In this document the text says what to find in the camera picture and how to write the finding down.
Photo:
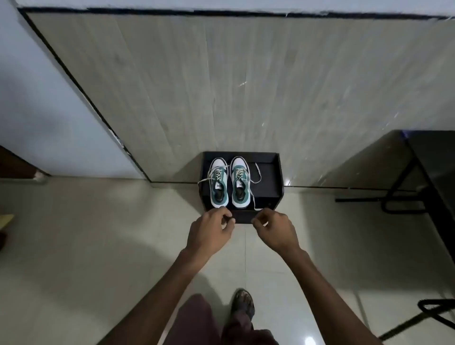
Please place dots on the person's left forearm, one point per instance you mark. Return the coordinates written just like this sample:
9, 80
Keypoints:
160, 302

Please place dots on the person's right forearm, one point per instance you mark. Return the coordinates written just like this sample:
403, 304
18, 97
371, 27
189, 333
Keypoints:
327, 302

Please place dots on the person's dark sandal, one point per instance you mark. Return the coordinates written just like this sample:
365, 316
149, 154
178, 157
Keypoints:
243, 302

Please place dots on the dark brown wooden door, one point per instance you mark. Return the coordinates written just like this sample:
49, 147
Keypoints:
16, 165

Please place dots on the black shoe rack shelf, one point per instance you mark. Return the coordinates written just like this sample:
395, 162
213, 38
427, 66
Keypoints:
270, 177

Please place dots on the black curved metal frame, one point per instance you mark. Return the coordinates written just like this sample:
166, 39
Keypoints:
439, 307

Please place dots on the person's left hand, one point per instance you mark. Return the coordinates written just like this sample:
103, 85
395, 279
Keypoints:
208, 234

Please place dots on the person's right hand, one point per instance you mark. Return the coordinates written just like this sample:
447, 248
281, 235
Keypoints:
279, 232

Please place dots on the teal white sneaker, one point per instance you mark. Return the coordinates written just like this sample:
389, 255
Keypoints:
217, 199
239, 164

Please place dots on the person's maroon trousers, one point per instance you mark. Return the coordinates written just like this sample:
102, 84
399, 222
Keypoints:
193, 323

